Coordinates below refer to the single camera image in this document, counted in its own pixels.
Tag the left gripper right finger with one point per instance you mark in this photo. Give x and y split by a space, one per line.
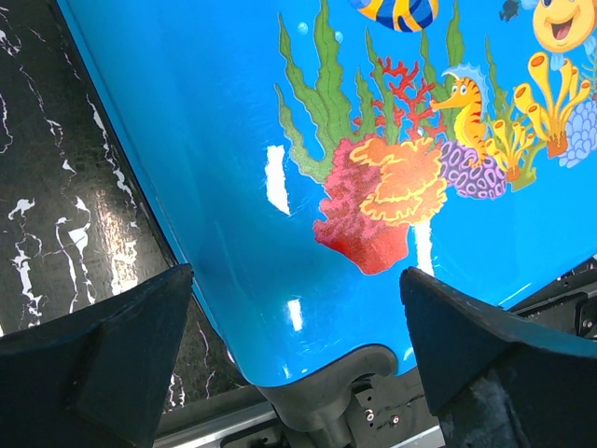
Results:
493 379

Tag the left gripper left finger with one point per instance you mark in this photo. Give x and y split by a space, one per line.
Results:
97 377

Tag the blue fish-print suitcase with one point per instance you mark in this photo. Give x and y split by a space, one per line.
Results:
301 155

